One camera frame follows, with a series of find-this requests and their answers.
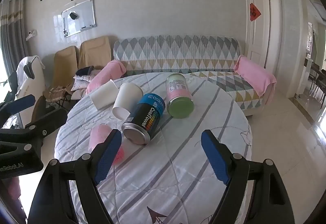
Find floral pillow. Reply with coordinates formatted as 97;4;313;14
71;69;102;92

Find green and pink can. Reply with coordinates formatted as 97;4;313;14
165;73;195;119

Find squarish white cup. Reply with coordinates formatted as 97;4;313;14
90;79;118;110

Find patterned folding stool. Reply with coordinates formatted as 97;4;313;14
43;86;69;108

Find beige chair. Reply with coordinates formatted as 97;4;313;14
52;46;79;87
78;36;112;70

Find blue and black can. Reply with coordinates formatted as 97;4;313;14
121;93;166;145

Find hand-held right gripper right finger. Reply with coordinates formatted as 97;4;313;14
201;129;295;224

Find dark dining chairs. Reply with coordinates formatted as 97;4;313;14
304;59;326;109

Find round white paper cup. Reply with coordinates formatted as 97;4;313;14
112;83;144;120

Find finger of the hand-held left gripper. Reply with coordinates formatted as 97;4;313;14
0;108;68;156
0;94;36;129

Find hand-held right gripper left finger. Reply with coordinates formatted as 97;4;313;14
27;129;122;224

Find grey curtain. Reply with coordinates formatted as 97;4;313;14
0;0;30;79

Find diamond patterned sofa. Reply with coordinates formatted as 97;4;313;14
113;35;277;116

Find white door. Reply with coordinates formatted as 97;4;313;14
247;0;271;70

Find whiteboard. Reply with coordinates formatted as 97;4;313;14
61;0;97;37

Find pink towel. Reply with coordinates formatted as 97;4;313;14
233;55;277;106
86;60;127;95

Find red door decoration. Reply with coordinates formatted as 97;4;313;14
248;3;262;22

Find striped white quilt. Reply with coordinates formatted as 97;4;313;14
54;73;252;224

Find pink cup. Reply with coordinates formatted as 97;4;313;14
89;124;125;166

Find dark garment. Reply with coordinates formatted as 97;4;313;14
76;67;95;77

